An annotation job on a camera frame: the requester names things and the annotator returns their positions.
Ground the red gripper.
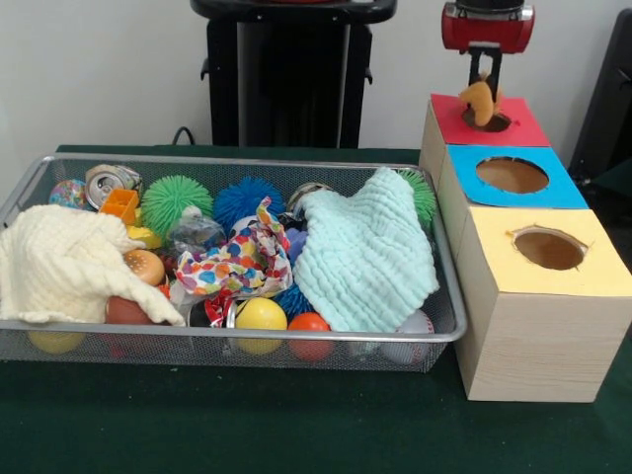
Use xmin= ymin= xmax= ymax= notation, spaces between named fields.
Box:
xmin=440 ymin=1 xmax=536 ymax=96

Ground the tan plush toy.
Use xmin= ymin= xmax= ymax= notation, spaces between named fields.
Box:
xmin=459 ymin=71 xmax=505 ymax=127

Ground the mint waffle cloth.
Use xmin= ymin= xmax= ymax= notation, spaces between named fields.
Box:
xmin=291 ymin=166 xmax=440 ymax=333

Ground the silver mesh bin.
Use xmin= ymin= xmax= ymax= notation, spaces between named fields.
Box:
xmin=0 ymin=152 xmax=468 ymax=374

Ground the wooden box with three holes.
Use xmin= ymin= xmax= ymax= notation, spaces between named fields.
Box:
xmin=418 ymin=93 xmax=632 ymax=404

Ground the black side stand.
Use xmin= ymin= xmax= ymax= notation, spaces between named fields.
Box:
xmin=567 ymin=7 xmax=632 ymax=184

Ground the white baseball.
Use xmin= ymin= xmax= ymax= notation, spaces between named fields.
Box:
xmin=379 ymin=309 xmax=435 ymax=365

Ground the blue spiky ball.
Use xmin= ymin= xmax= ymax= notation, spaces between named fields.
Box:
xmin=212 ymin=177 xmax=286 ymax=233

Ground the orange smooth ball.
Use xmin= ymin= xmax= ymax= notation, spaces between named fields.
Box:
xmin=287 ymin=311 xmax=333 ymax=361

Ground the colourful polka dot cloth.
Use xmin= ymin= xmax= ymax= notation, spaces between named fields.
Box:
xmin=175 ymin=196 xmax=293 ymax=300

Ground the yellow smooth ball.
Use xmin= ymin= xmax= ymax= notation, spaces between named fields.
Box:
xmin=234 ymin=297 xmax=289 ymax=356

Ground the plain green spiky ball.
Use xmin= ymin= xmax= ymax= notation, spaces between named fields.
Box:
xmin=140 ymin=176 xmax=206 ymax=238

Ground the toy burger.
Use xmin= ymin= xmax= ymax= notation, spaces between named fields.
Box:
xmin=121 ymin=249 xmax=166 ymax=286

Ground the crushed silver can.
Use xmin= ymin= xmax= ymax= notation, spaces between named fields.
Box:
xmin=84 ymin=164 xmax=144 ymax=211

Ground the dark green tablecloth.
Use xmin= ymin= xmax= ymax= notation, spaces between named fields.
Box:
xmin=0 ymin=143 xmax=632 ymax=474

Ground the cream waffle cloth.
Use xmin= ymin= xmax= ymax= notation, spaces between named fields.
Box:
xmin=0 ymin=204 xmax=187 ymax=327

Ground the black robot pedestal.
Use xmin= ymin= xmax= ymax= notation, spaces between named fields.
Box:
xmin=190 ymin=0 xmax=399 ymax=149

